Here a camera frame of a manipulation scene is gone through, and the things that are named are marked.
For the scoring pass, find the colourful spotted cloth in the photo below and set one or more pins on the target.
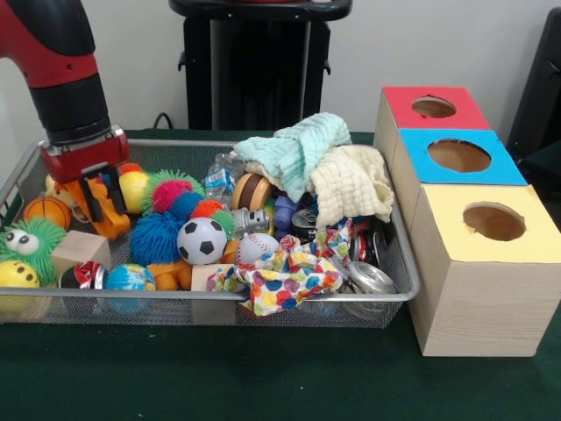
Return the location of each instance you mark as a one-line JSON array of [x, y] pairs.
[[280, 285]]

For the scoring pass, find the orange plastic tray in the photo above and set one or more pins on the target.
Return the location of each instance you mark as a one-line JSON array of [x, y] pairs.
[[114, 226]]

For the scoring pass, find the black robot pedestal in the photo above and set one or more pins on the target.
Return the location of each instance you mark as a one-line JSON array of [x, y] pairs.
[[263, 87]]

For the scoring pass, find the yellow duck plush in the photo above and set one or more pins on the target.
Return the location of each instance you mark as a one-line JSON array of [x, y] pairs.
[[59, 190]]

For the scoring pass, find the black and white soccer ball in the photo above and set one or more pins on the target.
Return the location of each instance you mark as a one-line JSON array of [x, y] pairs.
[[201, 241]]

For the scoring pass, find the light blue waffle cloth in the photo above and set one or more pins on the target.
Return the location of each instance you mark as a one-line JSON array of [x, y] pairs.
[[302, 153]]

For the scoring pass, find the multicolour spiky caterpillar toy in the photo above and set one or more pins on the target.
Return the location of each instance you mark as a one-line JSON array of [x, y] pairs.
[[171, 195]]

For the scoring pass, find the plain yellow ball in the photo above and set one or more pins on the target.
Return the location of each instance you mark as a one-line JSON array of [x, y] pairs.
[[135, 188]]

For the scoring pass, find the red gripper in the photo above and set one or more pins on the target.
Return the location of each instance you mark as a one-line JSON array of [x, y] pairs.
[[83, 160]]

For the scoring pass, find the black furniture frame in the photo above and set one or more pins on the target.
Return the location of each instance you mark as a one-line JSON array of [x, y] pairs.
[[539, 87]]

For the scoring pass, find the dark green table cloth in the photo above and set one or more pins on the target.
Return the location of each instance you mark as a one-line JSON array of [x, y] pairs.
[[219, 373]]

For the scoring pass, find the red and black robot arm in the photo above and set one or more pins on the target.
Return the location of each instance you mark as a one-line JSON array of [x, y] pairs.
[[57, 66]]

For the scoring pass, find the green googly-eyed puffer ball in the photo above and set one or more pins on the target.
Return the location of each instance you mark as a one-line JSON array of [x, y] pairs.
[[26, 245]]

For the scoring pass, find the large blue spiky ball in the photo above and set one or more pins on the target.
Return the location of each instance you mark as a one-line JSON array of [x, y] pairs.
[[153, 241]]

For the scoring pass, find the clear mesh bin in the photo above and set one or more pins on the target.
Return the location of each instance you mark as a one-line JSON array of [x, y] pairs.
[[350, 313]]

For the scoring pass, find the cream waffle cloth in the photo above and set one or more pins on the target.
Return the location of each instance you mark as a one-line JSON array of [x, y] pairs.
[[350, 184]]

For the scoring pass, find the wooden box with three holes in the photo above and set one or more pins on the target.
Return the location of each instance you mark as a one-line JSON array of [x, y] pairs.
[[482, 307]]

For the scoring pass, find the white baseball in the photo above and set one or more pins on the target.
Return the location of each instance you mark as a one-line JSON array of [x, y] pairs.
[[256, 247]]

